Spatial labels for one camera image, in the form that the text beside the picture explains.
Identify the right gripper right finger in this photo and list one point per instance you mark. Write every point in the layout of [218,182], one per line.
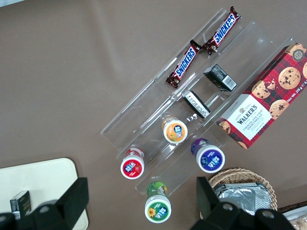
[206,198]

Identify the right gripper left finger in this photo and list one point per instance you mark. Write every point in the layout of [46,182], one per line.
[72,198]

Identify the silver foil tray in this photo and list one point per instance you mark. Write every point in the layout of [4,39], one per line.
[242,198]

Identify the foil container in wicker basket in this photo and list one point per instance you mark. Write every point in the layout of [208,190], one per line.
[239,175]

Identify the cream plastic tray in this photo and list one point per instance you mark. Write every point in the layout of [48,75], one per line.
[36,177]

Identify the purple yogurt cup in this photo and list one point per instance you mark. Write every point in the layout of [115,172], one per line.
[209,159]

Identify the green yogurt cup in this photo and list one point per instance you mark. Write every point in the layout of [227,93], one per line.
[158,210]

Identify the small black box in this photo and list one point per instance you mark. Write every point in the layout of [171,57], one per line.
[20,203]
[196,104]
[219,77]

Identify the red yogurt cup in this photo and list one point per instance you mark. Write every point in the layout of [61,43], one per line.
[132,166]

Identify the orange yogurt cup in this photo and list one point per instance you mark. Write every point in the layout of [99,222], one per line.
[175,131]

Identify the white plastic bin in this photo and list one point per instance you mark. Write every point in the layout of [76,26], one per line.
[297,211]

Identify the clear bag of crackers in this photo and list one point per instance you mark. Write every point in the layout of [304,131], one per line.
[301,224]

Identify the red Walkers shortbread box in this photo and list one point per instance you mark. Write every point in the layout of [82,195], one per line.
[263,100]

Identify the clear acrylic stepped stand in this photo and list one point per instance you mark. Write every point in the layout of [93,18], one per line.
[153,95]

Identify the Snickers chocolate bar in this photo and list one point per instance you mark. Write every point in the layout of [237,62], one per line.
[184,64]
[224,28]

